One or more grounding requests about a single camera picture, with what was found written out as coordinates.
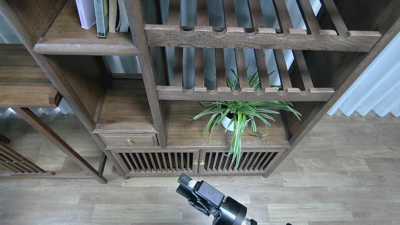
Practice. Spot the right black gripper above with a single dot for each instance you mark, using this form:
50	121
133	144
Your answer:
208	201

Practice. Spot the brass cabinet door knobs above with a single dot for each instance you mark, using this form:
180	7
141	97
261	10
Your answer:
197	162

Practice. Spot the green spider plant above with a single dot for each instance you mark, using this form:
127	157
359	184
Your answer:
253	109

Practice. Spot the wooden side table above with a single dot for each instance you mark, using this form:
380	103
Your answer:
24	85

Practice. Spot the dark wooden bookshelf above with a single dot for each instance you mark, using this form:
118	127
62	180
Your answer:
144	84

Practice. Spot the white lavender cover book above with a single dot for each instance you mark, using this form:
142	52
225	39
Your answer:
86	11

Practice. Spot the green grey cover book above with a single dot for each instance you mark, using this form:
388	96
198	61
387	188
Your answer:
101	13

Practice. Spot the white curtain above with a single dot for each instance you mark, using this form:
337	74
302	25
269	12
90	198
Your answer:
378	87

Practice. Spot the upright books on shelf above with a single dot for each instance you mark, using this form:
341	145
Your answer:
118	19

